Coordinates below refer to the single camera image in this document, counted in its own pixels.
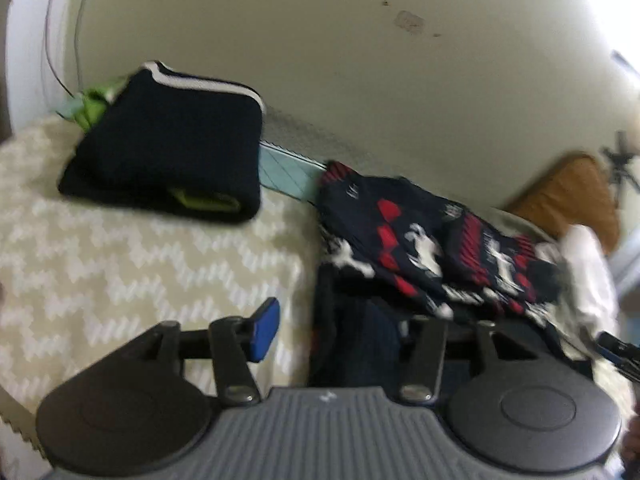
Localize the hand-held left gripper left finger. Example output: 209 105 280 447
142 297 281 407

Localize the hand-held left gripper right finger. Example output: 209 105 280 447
399 317 523 405

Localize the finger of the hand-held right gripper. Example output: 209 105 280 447
597 330 640 376

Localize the dark patterned knit sweater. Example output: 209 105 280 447
307 160 593 388

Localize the white cloth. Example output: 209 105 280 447
535 224 623 361

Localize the patterned bed sheet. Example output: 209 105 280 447
0 110 640 461

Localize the navy sweater with white stripe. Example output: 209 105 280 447
57 60 266 225

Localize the dark wall cable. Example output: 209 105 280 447
44 0 77 97
74 0 97 92

